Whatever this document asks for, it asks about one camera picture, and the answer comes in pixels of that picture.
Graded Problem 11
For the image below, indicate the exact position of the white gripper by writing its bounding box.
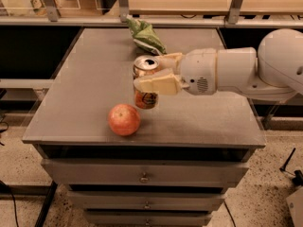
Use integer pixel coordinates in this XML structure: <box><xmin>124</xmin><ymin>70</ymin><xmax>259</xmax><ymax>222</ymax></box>
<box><xmin>134</xmin><ymin>48</ymin><xmax>217</xmax><ymax>96</ymax></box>

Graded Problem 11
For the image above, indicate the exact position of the orange soda can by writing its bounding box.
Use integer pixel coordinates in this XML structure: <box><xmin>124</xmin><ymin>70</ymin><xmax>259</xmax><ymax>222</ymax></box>
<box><xmin>133</xmin><ymin>55</ymin><xmax>159</xmax><ymax>110</ymax></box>

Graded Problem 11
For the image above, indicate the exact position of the red apple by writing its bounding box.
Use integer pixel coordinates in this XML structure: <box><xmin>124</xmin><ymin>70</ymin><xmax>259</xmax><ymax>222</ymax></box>
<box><xmin>108</xmin><ymin>104</ymin><xmax>141</xmax><ymax>136</ymax></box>

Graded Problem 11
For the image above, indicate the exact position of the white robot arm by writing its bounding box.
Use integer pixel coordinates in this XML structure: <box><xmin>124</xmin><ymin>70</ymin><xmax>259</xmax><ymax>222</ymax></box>
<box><xmin>134</xmin><ymin>28</ymin><xmax>303</xmax><ymax>101</ymax></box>

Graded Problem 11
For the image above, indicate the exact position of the green chip bag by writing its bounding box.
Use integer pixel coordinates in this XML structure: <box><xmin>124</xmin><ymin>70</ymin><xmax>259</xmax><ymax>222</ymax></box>
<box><xmin>127</xmin><ymin>18</ymin><xmax>166</xmax><ymax>55</ymax></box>

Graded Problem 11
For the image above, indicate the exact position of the grey drawer cabinet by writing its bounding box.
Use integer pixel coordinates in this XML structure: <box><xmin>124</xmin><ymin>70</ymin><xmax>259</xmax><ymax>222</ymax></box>
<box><xmin>24</xmin><ymin>28</ymin><xmax>265</xmax><ymax>216</ymax></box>

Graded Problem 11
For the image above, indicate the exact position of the middle drawer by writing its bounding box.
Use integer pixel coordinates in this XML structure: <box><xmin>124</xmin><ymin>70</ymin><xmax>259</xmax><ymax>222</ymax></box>
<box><xmin>67</xmin><ymin>191</ymin><xmax>224</xmax><ymax>212</ymax></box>

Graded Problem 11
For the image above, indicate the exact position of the drawer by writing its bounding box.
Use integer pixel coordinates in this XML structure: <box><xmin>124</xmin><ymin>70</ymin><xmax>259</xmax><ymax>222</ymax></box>
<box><xmin>83</xmin><ymin>211</ymin><xmax>211</xmax><ymax>227</ymax></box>
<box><xmin>67</xmin><ymin>191</ymin><xmax>224</xmax><ymax>212</ymax></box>
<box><xmin>41</xmin><ymin>159</ymin><xmax>248</xmax><ymax>188</ymax></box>

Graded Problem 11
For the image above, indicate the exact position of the top drawer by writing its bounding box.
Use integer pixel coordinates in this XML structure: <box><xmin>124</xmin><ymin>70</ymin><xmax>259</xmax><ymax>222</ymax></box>
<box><xmin>41</xmin><ymin>159</ymin><xmax>248</xmax><ymax>188</ymax></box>

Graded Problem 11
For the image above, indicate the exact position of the bottom drawer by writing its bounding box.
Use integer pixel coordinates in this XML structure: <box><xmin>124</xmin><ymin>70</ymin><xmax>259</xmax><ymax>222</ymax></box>
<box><xmin>83</xmin><ymin>211</ymin><xmax>211</xmax><ymax>227</ymax></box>

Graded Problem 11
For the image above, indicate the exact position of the black stand right floor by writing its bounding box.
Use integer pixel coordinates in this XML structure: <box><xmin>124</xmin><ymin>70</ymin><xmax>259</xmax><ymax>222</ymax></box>
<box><xmin>278</xmin><ymin>147</ymin><xmax>303</xmax><ymax>187</ymax></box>

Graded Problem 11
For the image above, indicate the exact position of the white box right floor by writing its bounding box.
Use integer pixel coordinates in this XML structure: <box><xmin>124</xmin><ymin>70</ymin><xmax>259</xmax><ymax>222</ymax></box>
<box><xmin>286</xmin><ymin>187</ymin><xmax>303</xmax><ymax>227</ymax></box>

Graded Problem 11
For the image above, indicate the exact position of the metal railing frame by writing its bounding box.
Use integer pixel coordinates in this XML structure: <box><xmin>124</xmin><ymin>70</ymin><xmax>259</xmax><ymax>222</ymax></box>
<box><xmin>1</xmin><ymin>0</ymin><xmax>303</xmax><ymax>28</ymax></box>

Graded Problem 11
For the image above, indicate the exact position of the black cable under cabinet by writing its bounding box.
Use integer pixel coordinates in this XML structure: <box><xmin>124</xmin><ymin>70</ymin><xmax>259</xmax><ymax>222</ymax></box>
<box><xmin>223</xmin><ymin>201</ymin><xmax>237</xmax><ymax>227</ymax></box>

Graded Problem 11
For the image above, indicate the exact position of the black cable left floor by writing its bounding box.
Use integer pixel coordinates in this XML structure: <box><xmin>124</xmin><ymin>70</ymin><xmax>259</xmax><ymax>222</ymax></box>
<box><xmin>0</xmin><ymin>180</ymin><xmax>21</xmax><ymax>227</ymax></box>

